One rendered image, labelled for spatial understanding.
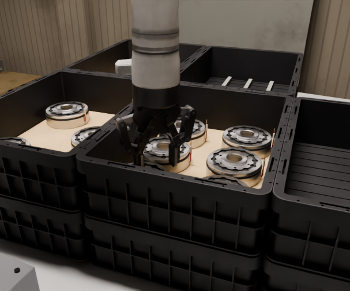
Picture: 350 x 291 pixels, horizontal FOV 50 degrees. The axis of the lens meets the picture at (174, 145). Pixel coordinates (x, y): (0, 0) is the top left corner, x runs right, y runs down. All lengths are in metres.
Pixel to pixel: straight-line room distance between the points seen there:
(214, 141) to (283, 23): 1.77
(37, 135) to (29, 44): 3.21
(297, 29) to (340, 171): 1.81
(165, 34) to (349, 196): 0.42
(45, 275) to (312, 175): 0.52
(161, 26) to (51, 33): 3.35
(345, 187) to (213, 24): 2.05
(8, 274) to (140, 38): 0.39
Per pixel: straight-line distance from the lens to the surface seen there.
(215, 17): 2.67
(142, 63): 0.56
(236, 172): 0.68
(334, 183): 0.76
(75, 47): 3.56
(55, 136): 0.91
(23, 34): 4.13
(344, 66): 2.86
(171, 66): 0.56
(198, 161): 0.77
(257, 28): 2.59
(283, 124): 0.72
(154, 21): 0.54
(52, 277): 0.74
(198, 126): 0.85
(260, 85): 1.24
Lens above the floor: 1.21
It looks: 28 degrees down
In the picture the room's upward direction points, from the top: straight up
